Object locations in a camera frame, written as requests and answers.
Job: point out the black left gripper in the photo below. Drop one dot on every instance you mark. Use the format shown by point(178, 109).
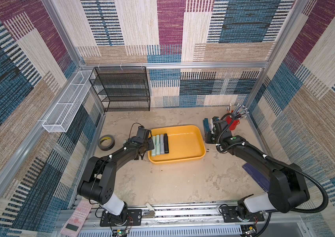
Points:
point(151, 141)

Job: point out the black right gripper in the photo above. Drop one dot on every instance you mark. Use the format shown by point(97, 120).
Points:
point(210, 130)

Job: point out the yellow plastic storage tray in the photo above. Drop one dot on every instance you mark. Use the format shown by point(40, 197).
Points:
point(185, 143)

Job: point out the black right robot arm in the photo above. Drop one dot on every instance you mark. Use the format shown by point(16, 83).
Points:
point(287, 183)

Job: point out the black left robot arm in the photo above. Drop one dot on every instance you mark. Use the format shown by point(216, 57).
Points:
point(97, 182)

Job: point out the red pen holder cup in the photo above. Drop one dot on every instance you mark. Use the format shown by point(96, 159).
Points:
point(233, 123)

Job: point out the black yellow tape roll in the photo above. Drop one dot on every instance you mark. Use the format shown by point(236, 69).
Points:
point(106, 142)

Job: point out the dark blue booklet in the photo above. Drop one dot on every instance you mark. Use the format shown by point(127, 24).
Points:
point(258, 177)

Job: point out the pink calculator device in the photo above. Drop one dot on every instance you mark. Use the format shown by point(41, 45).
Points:
point(75, 223)

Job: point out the black wire mesh shelf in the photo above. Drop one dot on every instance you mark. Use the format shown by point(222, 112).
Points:
point(122, 89)

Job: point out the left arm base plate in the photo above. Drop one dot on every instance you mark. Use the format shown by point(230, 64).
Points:
point(130, 217)

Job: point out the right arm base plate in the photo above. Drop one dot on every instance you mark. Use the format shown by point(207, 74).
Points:
point(235, 214)

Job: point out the white wire mesh basket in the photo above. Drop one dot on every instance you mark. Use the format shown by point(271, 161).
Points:
point(63, 113)

